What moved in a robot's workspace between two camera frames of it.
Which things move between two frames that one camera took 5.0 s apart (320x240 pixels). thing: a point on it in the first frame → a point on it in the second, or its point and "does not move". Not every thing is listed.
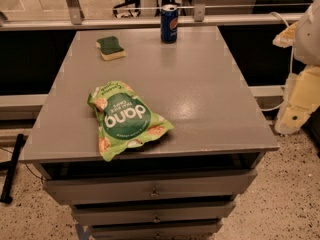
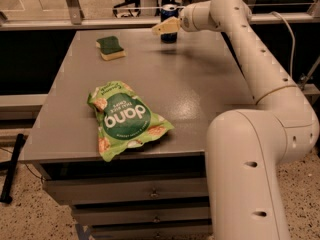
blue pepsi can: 169,24 does not move
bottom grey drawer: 156,229 does not move
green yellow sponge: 110,48 does not move
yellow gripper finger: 301,97 → 194,17
